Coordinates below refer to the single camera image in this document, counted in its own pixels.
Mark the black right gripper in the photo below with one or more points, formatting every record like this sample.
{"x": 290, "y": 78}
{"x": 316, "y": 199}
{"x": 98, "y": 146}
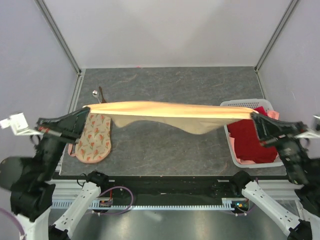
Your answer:
{"x": 270, "y": 128}

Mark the peach cloth napkin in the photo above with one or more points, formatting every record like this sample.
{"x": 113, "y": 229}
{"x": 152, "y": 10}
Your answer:
{"x": 191, "y": 118}

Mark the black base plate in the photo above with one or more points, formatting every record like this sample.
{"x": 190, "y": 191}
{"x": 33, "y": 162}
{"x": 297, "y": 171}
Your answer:
{"x": 173, "y": 190}

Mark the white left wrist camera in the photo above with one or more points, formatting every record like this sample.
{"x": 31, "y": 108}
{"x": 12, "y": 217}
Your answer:
{"x": 18, "y": 124}

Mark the aluminium frame post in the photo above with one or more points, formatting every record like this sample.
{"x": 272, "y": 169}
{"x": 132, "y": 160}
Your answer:
{"x": 276, "y": 33}
{"x": 58, "y": 35}

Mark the metal spoon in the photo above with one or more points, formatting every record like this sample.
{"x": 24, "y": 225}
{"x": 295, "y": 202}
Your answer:
{"x": 96, "y": 95}

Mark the red cloth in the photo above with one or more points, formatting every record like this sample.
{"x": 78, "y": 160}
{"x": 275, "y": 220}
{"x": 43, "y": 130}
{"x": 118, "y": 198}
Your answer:
{"x": 246, "y": 146}

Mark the grey slotted cable duct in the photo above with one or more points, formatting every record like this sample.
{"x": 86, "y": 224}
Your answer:
{"x": 99, "y": 205}

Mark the right aluminium frame post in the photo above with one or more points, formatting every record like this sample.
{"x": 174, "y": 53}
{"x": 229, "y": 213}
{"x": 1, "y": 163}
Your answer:
{"x": 276, "y": 33}

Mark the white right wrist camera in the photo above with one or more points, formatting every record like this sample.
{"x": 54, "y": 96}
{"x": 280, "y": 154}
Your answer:
{"x": 312, "y": 132}

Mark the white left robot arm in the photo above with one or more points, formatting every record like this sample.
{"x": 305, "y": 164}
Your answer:
{"x": 27, "y": 177}

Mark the floral oven mitt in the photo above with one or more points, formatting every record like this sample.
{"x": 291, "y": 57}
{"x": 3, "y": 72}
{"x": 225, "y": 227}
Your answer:
{"x": 95, "y": 142}

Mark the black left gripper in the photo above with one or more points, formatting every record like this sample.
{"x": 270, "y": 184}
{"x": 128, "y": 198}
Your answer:
{"x": 68, "y": 125}

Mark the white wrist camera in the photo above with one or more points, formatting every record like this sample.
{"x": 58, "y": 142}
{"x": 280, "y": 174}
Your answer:
{"x": 312, "y": 132}
{"x": 18, "y": 124}

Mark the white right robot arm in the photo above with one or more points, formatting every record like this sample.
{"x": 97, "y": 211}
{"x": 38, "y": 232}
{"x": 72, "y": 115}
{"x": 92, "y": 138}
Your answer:
{"x": 291, "y": 225}

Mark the white perforated plastic basket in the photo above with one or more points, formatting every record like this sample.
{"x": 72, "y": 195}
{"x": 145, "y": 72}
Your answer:
{"x": 265, "y": 108}

